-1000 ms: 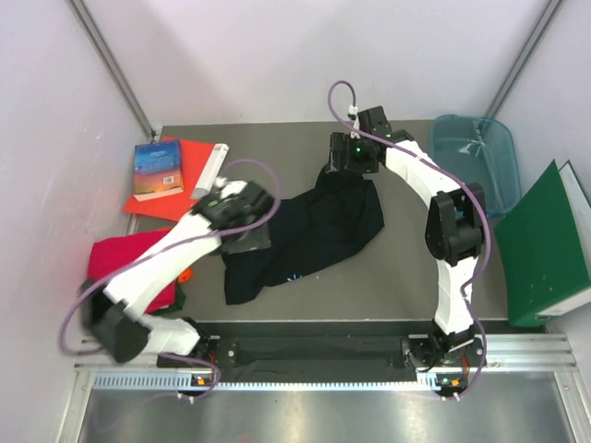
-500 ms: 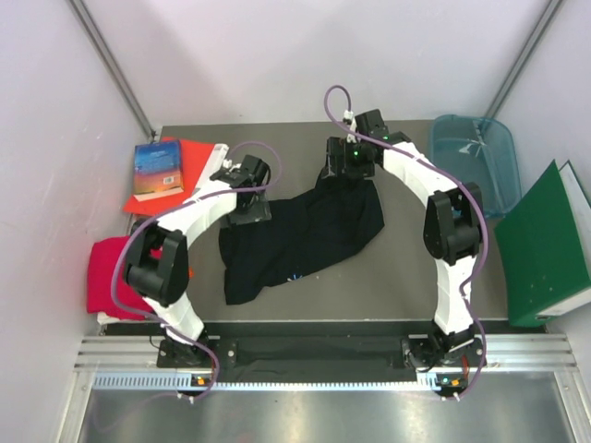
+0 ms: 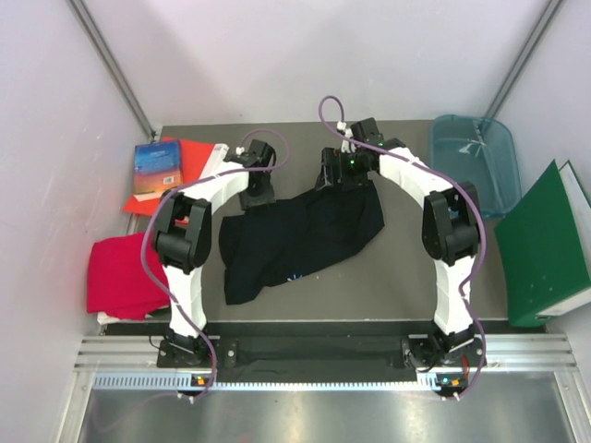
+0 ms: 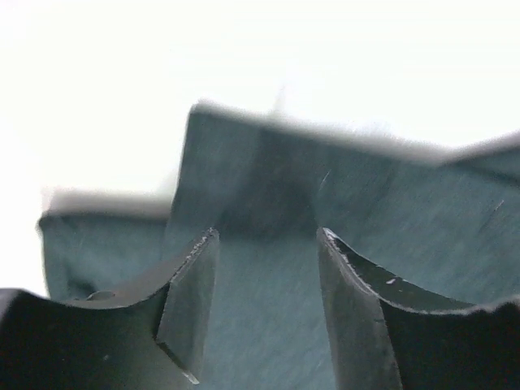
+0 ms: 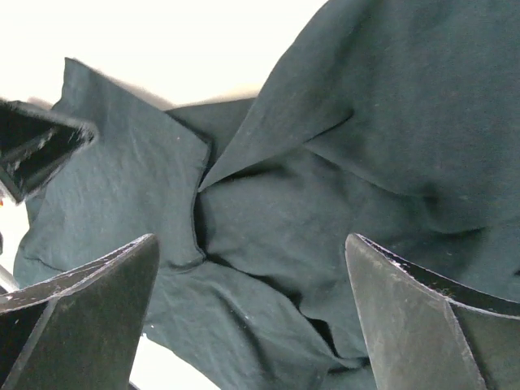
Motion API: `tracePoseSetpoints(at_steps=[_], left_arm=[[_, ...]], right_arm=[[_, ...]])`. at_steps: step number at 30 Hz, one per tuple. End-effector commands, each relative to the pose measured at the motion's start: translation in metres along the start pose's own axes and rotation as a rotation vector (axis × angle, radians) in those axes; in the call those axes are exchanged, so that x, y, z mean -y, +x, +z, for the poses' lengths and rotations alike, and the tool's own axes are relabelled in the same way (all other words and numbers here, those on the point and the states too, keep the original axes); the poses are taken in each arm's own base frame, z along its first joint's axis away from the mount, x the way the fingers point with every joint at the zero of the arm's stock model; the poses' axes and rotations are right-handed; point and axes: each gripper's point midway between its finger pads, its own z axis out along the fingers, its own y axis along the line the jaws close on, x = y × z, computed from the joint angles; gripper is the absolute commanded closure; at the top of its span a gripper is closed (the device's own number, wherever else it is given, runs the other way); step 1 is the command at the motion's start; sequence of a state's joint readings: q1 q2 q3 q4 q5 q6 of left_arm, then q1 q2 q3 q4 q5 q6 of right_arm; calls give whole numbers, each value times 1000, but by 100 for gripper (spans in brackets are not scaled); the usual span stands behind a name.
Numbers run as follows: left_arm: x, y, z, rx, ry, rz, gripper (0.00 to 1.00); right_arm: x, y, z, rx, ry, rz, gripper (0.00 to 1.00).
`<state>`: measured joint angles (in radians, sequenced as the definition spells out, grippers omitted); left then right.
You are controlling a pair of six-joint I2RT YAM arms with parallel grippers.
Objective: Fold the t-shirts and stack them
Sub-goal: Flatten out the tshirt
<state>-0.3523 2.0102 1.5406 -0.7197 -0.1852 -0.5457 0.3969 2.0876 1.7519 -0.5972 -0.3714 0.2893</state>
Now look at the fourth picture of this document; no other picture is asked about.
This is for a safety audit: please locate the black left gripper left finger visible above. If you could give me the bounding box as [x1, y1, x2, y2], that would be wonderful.
[1, 229, 219, 389]

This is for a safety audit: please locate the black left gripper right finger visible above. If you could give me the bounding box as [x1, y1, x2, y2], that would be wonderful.
[317, 228, 519, 389]

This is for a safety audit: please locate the black t-shirt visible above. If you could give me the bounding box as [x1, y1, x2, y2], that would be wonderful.
[39, 108, 519, 389]

